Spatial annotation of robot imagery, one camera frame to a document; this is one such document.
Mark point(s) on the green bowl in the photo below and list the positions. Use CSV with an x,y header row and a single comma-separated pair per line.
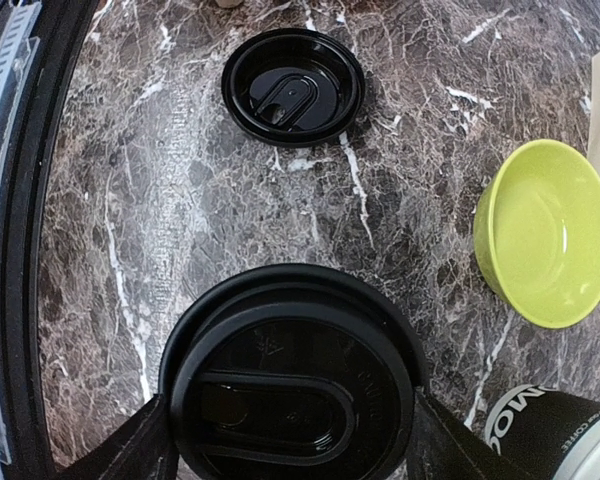
x,y
536,233

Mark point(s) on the black paper cup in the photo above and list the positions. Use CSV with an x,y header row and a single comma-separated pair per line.
x,y
548,433

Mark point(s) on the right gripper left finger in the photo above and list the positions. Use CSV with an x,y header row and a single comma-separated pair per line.
x,y
142,448

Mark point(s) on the black front rail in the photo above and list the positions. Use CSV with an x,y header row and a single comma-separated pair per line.
x,y
60,30

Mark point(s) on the brown cardboard cup carrier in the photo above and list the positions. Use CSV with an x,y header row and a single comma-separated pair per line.
x,y
228,4

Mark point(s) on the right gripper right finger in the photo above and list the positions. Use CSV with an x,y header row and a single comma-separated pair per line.
x,y
442,447

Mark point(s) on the black plastic cup lid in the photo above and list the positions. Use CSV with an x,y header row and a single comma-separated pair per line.
x,y
293,87

